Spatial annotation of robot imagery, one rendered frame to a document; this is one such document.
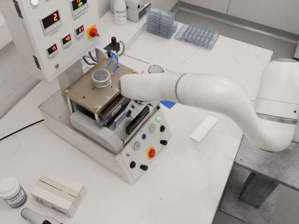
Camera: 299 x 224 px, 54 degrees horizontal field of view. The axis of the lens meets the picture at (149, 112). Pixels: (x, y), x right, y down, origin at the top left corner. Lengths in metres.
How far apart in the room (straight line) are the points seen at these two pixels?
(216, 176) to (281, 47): 2.34
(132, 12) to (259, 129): 1.52
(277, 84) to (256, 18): 2.89
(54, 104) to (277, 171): 1.09
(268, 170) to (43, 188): 1.01
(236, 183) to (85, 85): 1.44
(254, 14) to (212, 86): 2.93
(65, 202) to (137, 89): 0.58
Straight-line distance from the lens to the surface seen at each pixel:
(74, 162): 1.44
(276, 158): 1.57
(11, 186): 1.29
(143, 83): 0.89
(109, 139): 1.18
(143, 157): 1.34
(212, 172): 1.42
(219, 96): 0.68
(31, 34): 1.06
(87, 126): 1.23
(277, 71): 0.74
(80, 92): 1.20
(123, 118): 1.27
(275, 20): 3.58
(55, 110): 1.41
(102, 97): 1.17
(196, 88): 0.70
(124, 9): 2.03
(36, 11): 1.05
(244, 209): 2.21
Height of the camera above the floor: 1.98
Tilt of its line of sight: 51 degrees down
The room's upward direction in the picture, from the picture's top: 3 degrees clockwise
